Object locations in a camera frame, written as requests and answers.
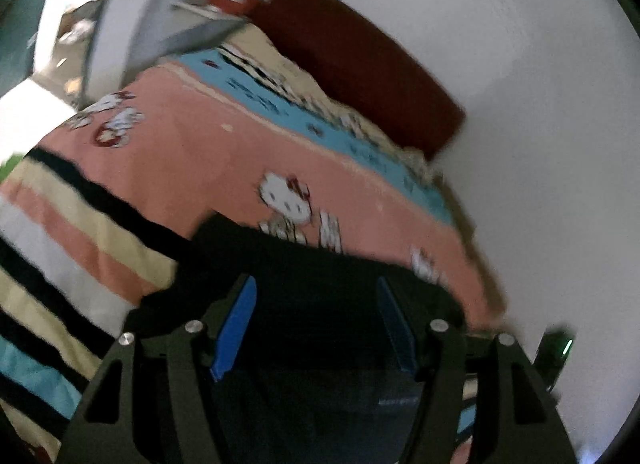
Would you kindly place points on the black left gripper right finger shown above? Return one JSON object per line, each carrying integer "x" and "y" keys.
{"x": 482, "y": 400}

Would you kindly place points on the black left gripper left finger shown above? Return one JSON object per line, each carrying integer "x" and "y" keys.
{"x": 147, "y": 402}

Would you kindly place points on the black large jacket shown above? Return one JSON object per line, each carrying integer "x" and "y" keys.
{"x": 316, "y": 379}

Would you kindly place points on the striped Hello Kitty bedspread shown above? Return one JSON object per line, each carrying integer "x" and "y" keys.
{"x": 95, "y": 217}

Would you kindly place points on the dark red headboard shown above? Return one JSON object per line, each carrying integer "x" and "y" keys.
{"x": 357, "y": 64}

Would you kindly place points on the red box on shelf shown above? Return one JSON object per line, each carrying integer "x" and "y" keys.
{"x": 234, "y": 7}

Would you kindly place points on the white wall shelf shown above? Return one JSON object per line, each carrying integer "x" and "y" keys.
{"x": 209, "y": 12}

